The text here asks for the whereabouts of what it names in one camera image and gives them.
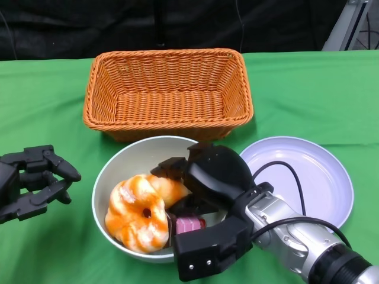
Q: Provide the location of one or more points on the lavender plate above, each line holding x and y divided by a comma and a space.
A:
319, 183

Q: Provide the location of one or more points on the green tablecloth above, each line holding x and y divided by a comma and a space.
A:
59, 103

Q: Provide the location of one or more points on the grey aluminium frame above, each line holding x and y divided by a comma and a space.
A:
345, 26

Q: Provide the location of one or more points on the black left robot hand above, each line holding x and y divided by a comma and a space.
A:
9, 183

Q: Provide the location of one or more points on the orange wicker basket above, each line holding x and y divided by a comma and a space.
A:
177, 106

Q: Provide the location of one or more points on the pink layered cake slice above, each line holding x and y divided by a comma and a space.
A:
189, 225

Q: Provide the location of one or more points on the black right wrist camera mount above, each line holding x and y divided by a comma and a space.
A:
201, 254

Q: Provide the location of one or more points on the black backdrop cloth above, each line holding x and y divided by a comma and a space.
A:
89, 26

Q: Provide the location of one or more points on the pale green bowl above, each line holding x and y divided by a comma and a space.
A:
136, 159

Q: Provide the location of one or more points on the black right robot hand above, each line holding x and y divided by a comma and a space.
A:
219, 174

